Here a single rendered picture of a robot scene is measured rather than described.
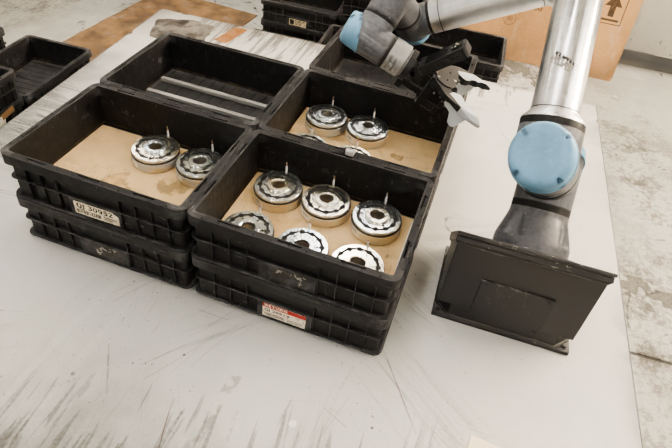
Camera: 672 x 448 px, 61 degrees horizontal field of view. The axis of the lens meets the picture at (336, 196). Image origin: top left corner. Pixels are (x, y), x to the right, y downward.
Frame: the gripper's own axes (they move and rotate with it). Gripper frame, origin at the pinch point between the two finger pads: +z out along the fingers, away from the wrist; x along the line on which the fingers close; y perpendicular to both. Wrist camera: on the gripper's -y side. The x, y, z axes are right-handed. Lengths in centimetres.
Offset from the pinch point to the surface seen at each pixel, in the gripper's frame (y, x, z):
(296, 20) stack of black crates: 102, -137, -65
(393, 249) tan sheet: 17.3, 34.6, -3.8
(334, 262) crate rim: 9, 51, -15
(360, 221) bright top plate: 17.6, 32.4, -12.1
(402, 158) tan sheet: 21.7, 4.5, -8.0
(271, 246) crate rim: 15, 51, -25
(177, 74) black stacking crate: 47, -5, -69
